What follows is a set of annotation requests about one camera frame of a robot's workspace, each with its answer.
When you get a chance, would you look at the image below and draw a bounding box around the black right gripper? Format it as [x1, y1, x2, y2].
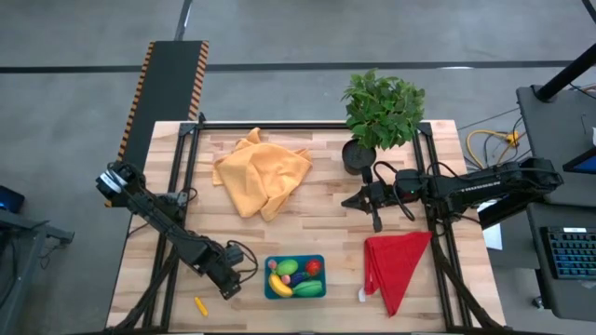
[341, 165, 400, 234]

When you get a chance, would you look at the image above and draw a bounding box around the yellow toy banana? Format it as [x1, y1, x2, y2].
[268, 273, 294, 299]

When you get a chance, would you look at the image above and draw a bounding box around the light green toy mango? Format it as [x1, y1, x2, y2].
[275, 259, 300, 276]

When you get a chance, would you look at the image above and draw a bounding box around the dark green toy cucumber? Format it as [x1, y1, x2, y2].
[291, 279, 324, 299]

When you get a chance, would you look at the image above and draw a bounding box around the teal plastic tupperware container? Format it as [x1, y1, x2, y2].
[264, 254, 327, 301]

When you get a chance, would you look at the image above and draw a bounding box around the red cloth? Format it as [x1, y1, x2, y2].
[357, 231, 433, 318]

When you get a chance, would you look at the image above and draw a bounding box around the green plant in black pot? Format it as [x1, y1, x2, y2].
[341, 68, 427, 177]

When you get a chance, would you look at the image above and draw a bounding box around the orange cloth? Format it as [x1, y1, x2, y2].
[212, 127, 313, 222]

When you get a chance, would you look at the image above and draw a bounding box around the white paper sheet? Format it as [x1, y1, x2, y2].
[479, 199, 505, 251]

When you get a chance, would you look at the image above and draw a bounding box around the black ramp with striped edges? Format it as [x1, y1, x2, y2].
[104, 40, 210, 208]

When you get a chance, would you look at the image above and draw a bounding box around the black equipment stand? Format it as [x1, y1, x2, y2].
[0, 185, 75, 335]

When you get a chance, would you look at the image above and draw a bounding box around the grey desk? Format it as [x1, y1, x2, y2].
[515, 85, 596, 322]

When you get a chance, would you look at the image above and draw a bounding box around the black backlit keyboard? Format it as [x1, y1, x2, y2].
[539, 226, 596, 281]

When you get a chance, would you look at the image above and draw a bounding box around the black computer monitor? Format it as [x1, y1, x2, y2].
[562, 147, 596, 176]

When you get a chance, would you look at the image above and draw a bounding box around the black pole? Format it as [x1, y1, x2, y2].
[534, 43, 596, 102]

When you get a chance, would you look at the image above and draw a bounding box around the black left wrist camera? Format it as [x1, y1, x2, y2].
[225, 244, 246, 267]

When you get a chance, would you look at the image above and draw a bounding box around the yellow floor cable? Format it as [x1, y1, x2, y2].
[466, 128, 521, 169]

